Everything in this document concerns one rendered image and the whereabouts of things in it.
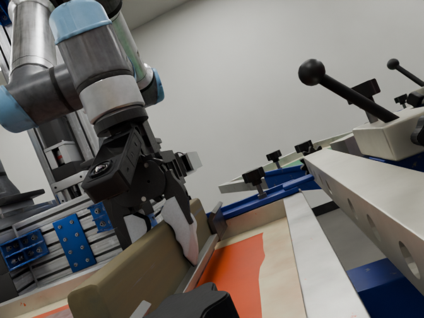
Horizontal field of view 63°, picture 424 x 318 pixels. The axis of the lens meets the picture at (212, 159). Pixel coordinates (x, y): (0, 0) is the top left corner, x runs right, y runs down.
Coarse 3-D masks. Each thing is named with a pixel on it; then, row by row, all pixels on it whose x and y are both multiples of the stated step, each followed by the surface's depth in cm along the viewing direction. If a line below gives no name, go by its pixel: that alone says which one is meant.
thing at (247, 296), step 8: (256, 280) 42; (232, 288) 42; (240, 288) 41; (248, 288) 40; (256, 288) 39; (232, 296) 40; (240, 296) 39; (248, 296) 38; (256, 296) 37; (240, 304) 37; (248, 304) 36; (256, 304) 36; (240, 312) 35; (248, 312) 35; (256, 312) 34
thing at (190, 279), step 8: (208, 240) 54; (216, 240) 55; (208, 248) 50; (200, 256) 47; (208, 256) 48; (200, 264) 44; (192, 272) 41; (200, 272) 43; (184, 280) 40; (192, 280) 39; (184, 288) 37; (192, 288) 38
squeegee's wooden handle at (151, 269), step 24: (144, 240) 36; (168, 240) 41; (120, 264) 30; (144, 264) 33; (168, 264) 38; (96, 288) 26; (120, 288) 28; (144, 288) 31; (168, 288) 36; (72, 312) 26; (96, 312) 26; (120, 312) 27
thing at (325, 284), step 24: (240, 216) 67; (264, 216) 66; (288, 216) 50; (312, 216) 45; (312, 240) 37; (312, 264) 31; (336, 264) 29; (48, 288) 76; (72, 288) 75; (312, 288) 26; (336, 288) 25; (0, 312) 78; (24, 312) 77; (312, 312) 23; (336, 312) 22; (360, 312) 21
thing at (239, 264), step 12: (252, 240) 59; (216, 252) 61; (228, 252) 58; (240, 252) 55; (252, 252) 53; (216, 264) 54; (228, 264) 52; (240, 264) 50; (252, 264) 48; (204, 276) 51; (216, 276) 49; (228, 276) 47; (240, 276) 45; (252, 276) 43; (228, 288) 43; (48, 312) 69; (60, 312) 65
